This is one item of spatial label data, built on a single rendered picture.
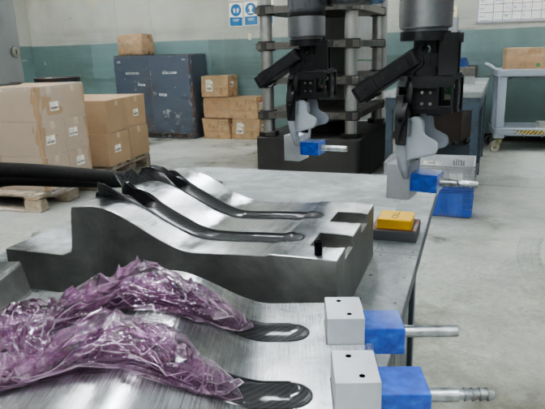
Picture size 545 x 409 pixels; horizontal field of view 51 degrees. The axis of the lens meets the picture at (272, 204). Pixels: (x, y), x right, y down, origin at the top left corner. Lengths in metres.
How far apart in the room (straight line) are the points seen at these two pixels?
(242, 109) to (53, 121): 3.42
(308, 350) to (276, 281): 0.17
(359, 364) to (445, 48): 0.51
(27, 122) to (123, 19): 4.49
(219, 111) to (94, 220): 6.91
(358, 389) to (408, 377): 0.05
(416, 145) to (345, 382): 0.47
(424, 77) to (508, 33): 6.36
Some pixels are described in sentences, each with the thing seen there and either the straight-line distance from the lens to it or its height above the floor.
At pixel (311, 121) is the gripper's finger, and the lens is 1.15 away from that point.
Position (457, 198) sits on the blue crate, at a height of 0.13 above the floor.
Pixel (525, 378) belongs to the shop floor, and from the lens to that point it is 2.25.
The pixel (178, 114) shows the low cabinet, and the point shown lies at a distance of 7.84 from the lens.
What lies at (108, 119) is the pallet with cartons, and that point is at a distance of 5.37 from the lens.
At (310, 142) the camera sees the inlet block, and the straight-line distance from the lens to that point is 1.18.
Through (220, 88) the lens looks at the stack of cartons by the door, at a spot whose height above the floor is 0.66.
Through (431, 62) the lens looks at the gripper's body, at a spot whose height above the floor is 1.11.
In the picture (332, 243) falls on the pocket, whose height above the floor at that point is 0.88.
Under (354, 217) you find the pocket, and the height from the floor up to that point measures 0.88.
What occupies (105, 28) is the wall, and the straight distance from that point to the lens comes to 9.06.
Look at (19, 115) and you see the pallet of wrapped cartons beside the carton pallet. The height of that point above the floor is 0.72.
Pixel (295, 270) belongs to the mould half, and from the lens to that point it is 0.69.
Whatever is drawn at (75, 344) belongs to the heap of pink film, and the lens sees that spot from 0.48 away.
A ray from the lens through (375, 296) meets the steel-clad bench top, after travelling 0.80.
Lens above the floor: 1.13
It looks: 15 degrees down
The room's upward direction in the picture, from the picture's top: 2 degrees counter-clockwise
